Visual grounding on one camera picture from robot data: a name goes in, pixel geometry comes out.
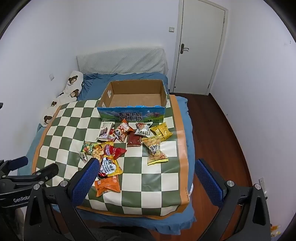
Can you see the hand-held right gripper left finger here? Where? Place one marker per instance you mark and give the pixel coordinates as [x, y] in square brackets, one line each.
[84, 183]

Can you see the cardboard box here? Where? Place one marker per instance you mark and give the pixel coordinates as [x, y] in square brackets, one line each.
[136, 97]

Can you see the white quilted cushion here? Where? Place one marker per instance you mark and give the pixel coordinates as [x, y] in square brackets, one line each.
[122, 60]

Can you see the plain orange snack packet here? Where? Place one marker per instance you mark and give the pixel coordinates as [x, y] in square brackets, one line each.
[107, 185]

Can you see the white wall socket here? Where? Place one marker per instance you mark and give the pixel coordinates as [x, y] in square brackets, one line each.
[51, 77]
[261, 182]

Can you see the white black snack packet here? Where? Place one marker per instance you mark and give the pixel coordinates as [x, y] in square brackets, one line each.
[143, 130]

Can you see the white door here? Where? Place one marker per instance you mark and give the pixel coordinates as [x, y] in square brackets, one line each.
[198, 46]

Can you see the yellow peanut snack packet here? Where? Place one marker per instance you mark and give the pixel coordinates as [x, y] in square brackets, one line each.
[155, 150]

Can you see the white chocolate stick packet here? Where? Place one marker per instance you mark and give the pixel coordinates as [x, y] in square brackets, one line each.
[104, 131]

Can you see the green white checkered mat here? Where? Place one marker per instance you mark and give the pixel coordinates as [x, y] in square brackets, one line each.
[143, 180]

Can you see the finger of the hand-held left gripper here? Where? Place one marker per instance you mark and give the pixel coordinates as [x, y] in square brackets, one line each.
[49, 171]
[16, 162]

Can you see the dark brown snack packet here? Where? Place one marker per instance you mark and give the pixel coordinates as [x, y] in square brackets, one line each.
[134, 140]

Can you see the small yellow snack packet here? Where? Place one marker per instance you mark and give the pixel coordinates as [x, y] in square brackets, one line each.
[163, 131]

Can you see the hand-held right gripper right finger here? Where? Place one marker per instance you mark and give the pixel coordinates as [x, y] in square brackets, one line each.
[208, 183]

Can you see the yellow red crisps packet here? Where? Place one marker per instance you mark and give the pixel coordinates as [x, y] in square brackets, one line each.
[115, 151]

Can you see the white bear-print pillow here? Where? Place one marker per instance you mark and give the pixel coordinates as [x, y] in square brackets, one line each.
[74, 81]

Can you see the yellow red noodle packet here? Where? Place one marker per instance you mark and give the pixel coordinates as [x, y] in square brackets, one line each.
[109, 166]

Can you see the green candy packet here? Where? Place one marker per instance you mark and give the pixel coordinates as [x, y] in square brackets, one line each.
[86, 149]

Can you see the small red snack packet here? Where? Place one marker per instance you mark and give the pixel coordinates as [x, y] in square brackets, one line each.
[112, 137]

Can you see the orange panda-print snack packet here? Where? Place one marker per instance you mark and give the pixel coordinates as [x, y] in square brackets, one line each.
[122, 133]

